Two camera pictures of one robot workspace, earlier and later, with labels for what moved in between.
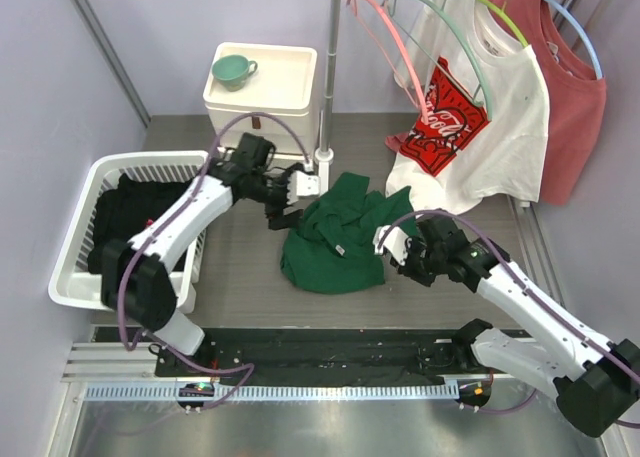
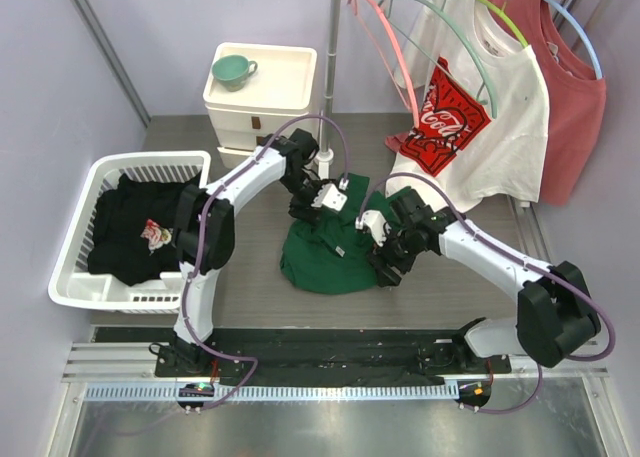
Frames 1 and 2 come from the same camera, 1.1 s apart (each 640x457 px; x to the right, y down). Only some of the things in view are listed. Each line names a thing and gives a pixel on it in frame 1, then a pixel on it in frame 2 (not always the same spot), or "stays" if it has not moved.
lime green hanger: [506, 17] stays
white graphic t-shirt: [481, 138] stays
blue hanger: [563, 9] stays
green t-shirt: [334, 246] stays
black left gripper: [279, 219] -> [298, 209]
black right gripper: [408, 270] -> [379, 259]
